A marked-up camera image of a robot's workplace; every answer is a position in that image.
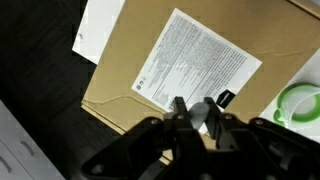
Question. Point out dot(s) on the clear cup with green rim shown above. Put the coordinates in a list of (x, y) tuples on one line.
[(283, 100)]

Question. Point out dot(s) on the brown cardboard box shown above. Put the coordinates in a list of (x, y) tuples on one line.
[(140, 50)]

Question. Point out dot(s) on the white table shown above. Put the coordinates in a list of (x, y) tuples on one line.
[(100, 26)]

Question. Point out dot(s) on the white printed paper label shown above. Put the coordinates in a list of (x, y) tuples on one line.
[(193, 60)]

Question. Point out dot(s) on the white drawer cabinet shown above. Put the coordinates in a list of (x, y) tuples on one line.
[(23, 163)]

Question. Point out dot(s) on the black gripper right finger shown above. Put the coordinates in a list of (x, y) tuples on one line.
[(266, 133)]

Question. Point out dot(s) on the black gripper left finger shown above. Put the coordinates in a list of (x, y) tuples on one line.
[(140, 143)]

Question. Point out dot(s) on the grey marker with blue band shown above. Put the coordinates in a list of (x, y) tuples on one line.
[(200, 111)]

